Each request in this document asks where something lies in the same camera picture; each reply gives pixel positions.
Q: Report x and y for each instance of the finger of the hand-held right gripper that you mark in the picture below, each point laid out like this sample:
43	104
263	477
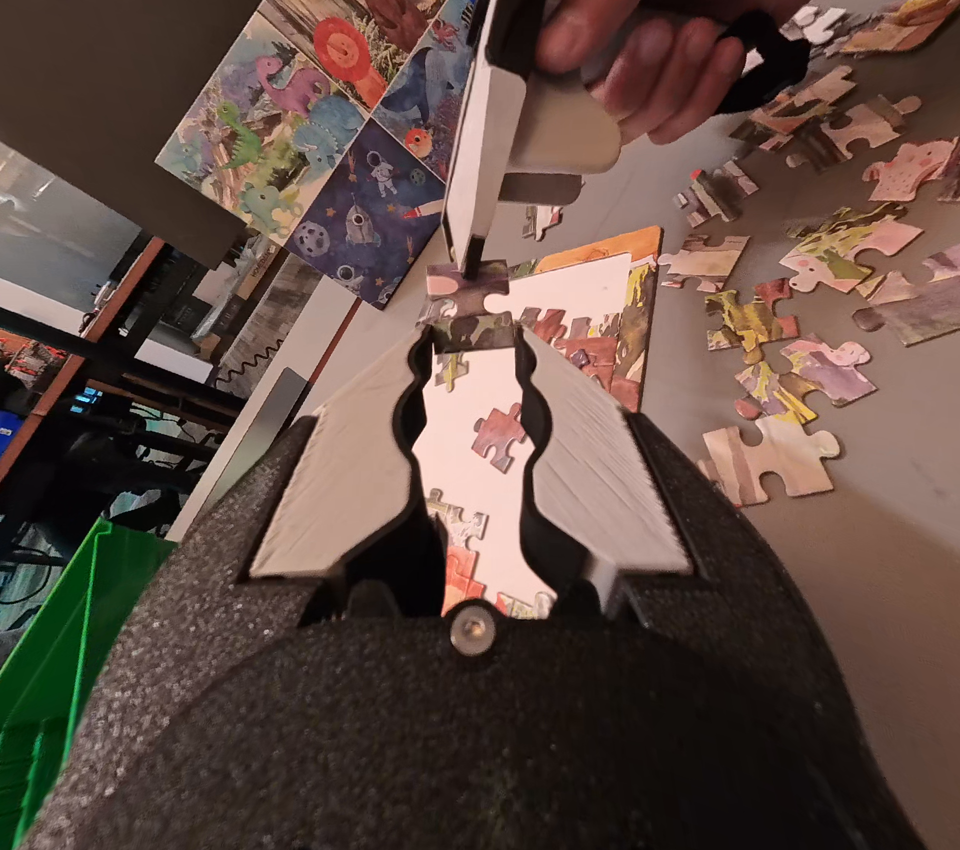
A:
480	152

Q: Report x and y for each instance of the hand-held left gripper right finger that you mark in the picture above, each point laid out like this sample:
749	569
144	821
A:
607	490

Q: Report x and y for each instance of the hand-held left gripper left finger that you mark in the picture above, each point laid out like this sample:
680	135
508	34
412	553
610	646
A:
337	490

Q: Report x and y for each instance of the green and grey puzzle piece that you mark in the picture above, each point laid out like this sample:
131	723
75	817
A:
450	370

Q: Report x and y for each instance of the lion puzzle tray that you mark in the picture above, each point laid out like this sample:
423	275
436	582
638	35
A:
585	280

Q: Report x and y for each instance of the dark green grey puzzle piece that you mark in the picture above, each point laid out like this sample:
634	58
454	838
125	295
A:
465	332

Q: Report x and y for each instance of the red-tipped grey striped puzzle piece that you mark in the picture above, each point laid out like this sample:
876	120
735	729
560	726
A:
712	197

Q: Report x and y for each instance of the pile of puzzle pieces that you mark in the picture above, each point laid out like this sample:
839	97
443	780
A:
825	249

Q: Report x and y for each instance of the grey desk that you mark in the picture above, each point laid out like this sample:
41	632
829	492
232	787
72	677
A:
862	565

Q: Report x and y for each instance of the black flat panel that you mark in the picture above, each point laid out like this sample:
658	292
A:
270	415

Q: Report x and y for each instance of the reddish brown puzzle piece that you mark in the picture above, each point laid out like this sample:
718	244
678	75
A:
499	437

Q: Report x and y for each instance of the white and green puzzle piece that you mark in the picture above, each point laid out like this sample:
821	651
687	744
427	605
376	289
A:
457	520

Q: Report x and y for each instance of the assembled lion puzzle pieces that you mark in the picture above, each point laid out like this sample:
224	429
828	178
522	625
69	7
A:
461	576

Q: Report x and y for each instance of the illustrated puzzle box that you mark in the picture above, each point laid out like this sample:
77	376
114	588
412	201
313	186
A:
315	114

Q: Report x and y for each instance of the flat cardboard box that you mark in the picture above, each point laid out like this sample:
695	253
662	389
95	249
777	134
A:
262	272

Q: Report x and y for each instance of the wooden table with black legs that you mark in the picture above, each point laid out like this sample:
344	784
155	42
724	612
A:
112	355

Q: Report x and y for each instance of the green plastic bin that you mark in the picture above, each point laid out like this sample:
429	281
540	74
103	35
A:
60	677

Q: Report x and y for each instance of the dark partition panel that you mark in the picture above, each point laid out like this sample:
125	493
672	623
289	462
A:
112	39

